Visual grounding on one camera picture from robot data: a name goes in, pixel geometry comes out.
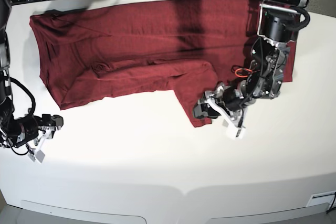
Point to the white label plate on table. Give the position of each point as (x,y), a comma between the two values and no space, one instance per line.
(322,198)

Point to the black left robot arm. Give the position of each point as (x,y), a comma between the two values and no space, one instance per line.
(278,25)

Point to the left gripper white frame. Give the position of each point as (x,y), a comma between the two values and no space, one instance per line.
(211,106)

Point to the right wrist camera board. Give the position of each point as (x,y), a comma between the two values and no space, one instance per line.
(36,155)

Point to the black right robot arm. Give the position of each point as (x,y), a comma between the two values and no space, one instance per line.
(25,135)

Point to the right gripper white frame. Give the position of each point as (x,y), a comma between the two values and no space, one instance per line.
(51,123)

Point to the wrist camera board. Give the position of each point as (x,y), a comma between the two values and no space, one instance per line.
(36,155)
(235,133)

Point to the dark red long-sleeve shirt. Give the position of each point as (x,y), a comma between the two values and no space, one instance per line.
(187,46)

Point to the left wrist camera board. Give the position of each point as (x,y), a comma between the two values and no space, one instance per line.
(235,133)

